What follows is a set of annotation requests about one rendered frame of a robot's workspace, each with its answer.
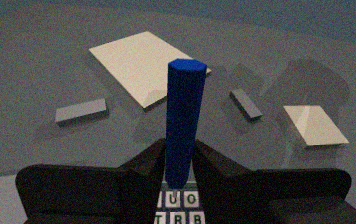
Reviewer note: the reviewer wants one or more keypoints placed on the dark blue stylus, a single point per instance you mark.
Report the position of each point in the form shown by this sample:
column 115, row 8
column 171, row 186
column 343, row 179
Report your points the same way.
column 185, row 85

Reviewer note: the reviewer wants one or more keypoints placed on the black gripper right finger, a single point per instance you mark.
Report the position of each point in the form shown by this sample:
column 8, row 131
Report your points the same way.
column 233, row 194

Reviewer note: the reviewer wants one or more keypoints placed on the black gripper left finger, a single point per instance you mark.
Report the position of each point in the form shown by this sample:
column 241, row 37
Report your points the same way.
column 128, row 193

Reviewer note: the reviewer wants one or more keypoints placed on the beige flat rectangular slab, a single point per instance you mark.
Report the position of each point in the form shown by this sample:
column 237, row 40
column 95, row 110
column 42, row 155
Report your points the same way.
column 139, row 63

